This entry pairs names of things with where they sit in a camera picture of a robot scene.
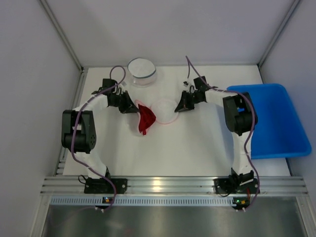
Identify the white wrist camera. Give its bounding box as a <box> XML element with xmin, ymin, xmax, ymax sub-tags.
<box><xmin>115</xmin><ymin>81</ymin><xmax>128</xmax><ymax>95</ymax></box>
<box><xmin>183</xmin><ymin>80</ymin><xmax>195</xmax><ymax>93</ymax></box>

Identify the pink trimmed mesh laundry bag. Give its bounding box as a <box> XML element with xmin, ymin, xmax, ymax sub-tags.
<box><xmin>126</xmin><ymin>98</ymin><xmax>179</xmax><ymax>136</ymax></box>

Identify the aluminium front rail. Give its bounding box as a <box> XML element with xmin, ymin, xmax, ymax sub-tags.
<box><xmin>40</xmin><ymin>176</ymin><xmax>309</xmax><ymax>197</ymax></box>

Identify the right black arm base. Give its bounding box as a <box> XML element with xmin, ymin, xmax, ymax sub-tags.
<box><xmin>214</xmin><ymin>169</ymin><xmax>260</xmax><ymax>197</ymax></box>

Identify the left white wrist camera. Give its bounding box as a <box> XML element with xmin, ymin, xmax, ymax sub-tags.
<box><xmin>115</xmin><ymin>81</ymin><xmax>128</xmax><ymax>95</ymax></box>

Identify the red bra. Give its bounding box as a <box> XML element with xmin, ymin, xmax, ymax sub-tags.
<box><xmin>138</xmin><ymin>104</ymin><xmax>156</xmax><ymax>135</ymax></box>

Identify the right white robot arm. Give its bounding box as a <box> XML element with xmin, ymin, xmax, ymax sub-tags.
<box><xmin>175</xmin><ymin>76</ymin><xmax>258</xmax><ymax>186</ymax></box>

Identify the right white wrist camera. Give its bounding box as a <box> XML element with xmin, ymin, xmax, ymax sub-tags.
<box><xmin>183</xmin><ymin>80</ymin><xmax>195</xmax><ymax>93</ymax></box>

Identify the left aluminium frame post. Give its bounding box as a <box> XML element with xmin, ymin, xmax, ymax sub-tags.
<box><xmin>38</xmin><ymin>0</ymin><xmax>83</xmax><ymax>71</ymax></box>

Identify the aluminium frame post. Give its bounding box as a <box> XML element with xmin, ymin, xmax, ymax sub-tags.
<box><xmin>38</xmin><ymin>0</ymin><xmax>83</xmax><ymax>71</ymax></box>
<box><xmin>257</xmin><ymin>0</ymin><xmax>303</xmax><ymax>70</ymax></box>

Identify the right aluminium frame post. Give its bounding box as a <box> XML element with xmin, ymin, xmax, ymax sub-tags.
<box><xmin>257</xmin><ymin>0</ymin><xmax>303</xmax><ymax>70</ymax></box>

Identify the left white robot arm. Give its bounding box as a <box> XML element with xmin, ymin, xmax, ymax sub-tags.
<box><xmin>61</xmin><ymin>79</ymin><xmax>139</xmax><ymax>179</ymax></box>

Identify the slotted grey cable duct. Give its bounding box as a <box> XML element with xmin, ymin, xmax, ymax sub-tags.
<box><xmin>50</xmin><ymin>196</ymin><xmax>248</xmax><ymax>207</ymax></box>

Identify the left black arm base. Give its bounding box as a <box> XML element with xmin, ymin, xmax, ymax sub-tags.
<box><xmin>78</xmin><ymin>175</ymin><xmax>128</xmax><ymax>194</ymax></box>

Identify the blue plastic bin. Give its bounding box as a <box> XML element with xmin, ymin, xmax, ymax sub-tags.
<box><xmin>228</xmin><ymin>83</ymin><xmax>312</xmax><ymax>159</ymax></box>

